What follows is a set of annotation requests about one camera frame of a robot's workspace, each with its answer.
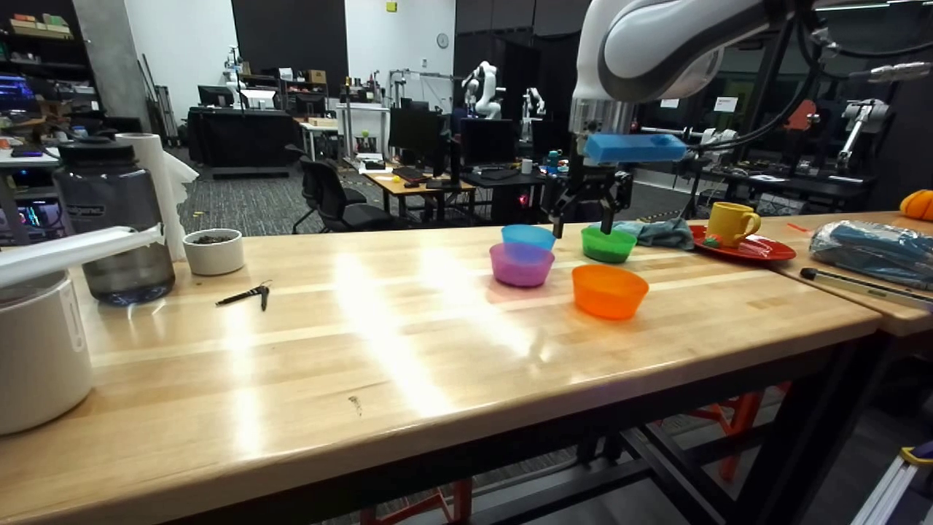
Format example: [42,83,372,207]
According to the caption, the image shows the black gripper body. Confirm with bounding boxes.
[570,162,635,201]

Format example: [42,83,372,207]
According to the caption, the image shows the purple plastic bowl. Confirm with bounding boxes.
[487,243,557,292]

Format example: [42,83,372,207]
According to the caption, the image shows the blue plastic bowl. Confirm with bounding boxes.
[500,223,560,257]

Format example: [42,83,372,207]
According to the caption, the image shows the green plastic bowl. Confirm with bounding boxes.
[580,223,643,265]

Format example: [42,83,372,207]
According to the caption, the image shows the orange plastic bowl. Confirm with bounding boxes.
[570,262,653,325]

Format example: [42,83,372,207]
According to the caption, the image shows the teal cloth rag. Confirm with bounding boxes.
[621,217,701,251]

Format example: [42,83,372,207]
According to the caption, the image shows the yellow mug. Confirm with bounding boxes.
[705,200,768,248]

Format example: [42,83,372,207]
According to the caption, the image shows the wooden background desk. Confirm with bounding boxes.
[360,165,475,223]

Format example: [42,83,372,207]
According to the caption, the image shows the red plate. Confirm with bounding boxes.
[687,223,799,270]

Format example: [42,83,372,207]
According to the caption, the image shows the black computer monitor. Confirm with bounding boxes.
[388,100,452,169]

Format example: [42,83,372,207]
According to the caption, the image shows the black office chair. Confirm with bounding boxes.
[293,159,380,233]

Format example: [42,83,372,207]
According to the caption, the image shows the orange pumpkin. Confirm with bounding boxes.
[899,187,933,226]

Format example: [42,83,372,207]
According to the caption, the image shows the small black hex key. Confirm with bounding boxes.
[214,284,275,316]

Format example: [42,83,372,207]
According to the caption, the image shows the black background cabinet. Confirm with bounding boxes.
[185,103,300,176]

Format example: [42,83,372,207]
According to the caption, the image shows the small white ceramic cup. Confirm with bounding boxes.
[181,226,248,278]

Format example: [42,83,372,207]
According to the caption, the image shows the glass jar with black lid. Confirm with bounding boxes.
[55,135,181,306]

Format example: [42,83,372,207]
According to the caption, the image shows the aluminium rail with yellow clip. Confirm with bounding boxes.
[850,437,933,525]

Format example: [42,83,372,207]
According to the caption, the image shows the white flat bar handle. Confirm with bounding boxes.
[0,223,165,289]

